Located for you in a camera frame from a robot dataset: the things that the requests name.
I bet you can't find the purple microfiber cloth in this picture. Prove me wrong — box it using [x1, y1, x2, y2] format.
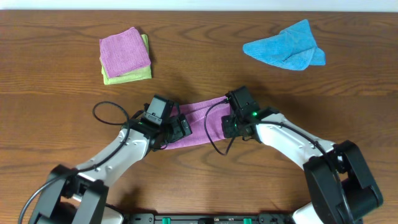
[166, 96, 231, 149]

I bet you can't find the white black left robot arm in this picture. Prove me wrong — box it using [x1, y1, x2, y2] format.
[29, 114, 192, 223]

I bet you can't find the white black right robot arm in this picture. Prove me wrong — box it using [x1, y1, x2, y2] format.
[221, 108, 384, 223]

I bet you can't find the folded green cloth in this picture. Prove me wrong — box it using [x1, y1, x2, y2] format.
[99, 33, 153, 86]

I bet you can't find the folded purple cloth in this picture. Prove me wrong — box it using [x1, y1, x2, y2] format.
[99, 26, 152, 79]

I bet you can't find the blue microfiber cloth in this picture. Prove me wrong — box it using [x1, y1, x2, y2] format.
[243, 19, 326, 71]

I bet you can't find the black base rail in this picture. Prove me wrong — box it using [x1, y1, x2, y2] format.
[123, 213, 295, 224]

